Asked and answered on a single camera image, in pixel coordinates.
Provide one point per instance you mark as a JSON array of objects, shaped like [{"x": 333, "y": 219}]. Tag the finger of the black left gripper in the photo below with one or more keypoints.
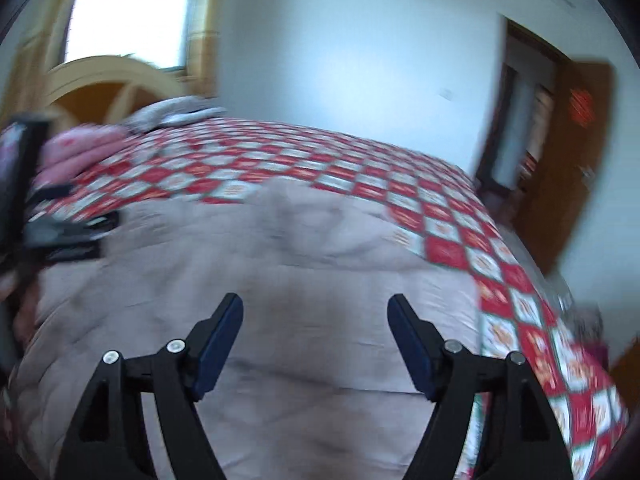
[
  {"x": 66, "y": 253},
  {"x": 75, "y": 227}
]

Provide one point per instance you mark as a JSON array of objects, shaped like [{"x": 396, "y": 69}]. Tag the pink folded quilt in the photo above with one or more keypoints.
[{"x": 69, "y": 153}]

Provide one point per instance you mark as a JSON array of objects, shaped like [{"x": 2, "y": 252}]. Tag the brown wooden door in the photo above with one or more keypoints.
[{"x": 568, "y": 165}]

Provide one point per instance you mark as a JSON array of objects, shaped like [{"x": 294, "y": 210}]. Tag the red checkered cartoon bedspread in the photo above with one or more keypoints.
[{"x": 224, "y": 161}]

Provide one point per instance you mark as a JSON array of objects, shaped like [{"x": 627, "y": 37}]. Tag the yellow patterned curtain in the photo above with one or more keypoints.
[{"x": 202, "y": 48}]

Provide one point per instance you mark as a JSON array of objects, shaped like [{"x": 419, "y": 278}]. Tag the cream and brown headboard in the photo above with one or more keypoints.
[{"x": 106, "y": 89}]

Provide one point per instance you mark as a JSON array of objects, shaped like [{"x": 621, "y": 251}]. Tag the window with metal frame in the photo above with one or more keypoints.
[{"x": 151, "y": 31}]

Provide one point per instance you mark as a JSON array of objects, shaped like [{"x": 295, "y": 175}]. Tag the grey striped pillow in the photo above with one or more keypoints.
[{"x": 174, "y": 112}]

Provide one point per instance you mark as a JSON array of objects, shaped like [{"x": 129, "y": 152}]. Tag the beige quilted down jacket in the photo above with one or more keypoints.
[{"x": 314, "y": 387}]

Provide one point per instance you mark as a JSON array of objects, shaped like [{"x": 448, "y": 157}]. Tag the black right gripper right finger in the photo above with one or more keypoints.
[{"x": 494, "y": 409}]

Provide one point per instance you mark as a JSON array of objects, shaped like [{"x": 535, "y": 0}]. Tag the red double happiness decoration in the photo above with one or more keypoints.
[{"x": 581, "y": 107}]

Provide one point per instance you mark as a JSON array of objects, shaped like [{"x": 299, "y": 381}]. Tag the grey clothes pile on floor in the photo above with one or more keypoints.
[{"x": 589, "y": 325}]

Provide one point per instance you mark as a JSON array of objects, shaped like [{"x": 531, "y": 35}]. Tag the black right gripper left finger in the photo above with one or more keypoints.
[{"x": 107, "y": 437}]

